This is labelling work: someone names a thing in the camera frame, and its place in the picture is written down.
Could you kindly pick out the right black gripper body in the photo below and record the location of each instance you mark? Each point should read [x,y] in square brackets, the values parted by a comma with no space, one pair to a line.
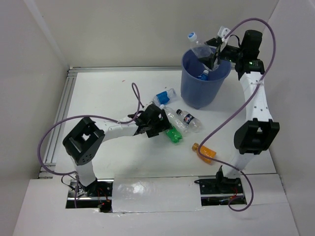
[231,53]

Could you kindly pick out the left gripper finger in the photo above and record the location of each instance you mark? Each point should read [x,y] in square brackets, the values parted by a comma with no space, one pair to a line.
[163,119]
[155,131]

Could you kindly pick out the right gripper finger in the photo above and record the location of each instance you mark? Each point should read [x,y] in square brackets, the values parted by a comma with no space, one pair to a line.
[208,62]
[214,42]

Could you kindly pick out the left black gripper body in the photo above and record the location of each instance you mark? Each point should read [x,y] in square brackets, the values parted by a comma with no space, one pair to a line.
[157,124]

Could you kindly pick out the clear unlabelled bottle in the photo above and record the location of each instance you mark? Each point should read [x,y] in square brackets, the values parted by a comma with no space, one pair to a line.
[198,47]

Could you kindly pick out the blue label water bottle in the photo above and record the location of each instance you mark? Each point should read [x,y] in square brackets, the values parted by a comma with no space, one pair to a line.
[204,75]

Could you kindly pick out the green soda bottle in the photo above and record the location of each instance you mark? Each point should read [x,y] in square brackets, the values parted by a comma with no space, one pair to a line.
[174,135]

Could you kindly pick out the pepsi black cap bottle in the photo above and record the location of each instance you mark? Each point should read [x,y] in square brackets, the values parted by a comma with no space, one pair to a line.
[193,123]

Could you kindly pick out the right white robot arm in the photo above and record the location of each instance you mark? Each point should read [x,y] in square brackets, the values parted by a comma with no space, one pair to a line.
[259,129]

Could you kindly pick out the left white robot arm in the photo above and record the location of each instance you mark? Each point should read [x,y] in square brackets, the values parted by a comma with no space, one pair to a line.
[84,140]

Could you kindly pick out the blue plastic bin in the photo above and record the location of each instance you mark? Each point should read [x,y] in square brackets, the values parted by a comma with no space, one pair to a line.
[199,93]

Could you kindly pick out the clear ribbed white-cap bottle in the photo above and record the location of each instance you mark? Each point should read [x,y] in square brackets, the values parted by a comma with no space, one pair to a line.
[175,121]

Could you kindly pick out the crushed blue label bottle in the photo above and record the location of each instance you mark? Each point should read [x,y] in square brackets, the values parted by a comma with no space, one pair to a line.
[164,97]

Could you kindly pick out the orange juice bottle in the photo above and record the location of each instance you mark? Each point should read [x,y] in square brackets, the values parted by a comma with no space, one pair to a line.
[204,154]

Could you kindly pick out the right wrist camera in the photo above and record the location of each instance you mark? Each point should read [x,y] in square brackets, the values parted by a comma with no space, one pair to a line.
[223,32]

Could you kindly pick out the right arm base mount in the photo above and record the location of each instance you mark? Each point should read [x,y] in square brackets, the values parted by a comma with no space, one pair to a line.
[219,190]

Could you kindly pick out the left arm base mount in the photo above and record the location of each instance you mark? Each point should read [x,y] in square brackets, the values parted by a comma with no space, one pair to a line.
[98,195]

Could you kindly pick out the aluminium frame rail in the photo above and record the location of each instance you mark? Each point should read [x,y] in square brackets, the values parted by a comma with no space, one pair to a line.
[49,159]

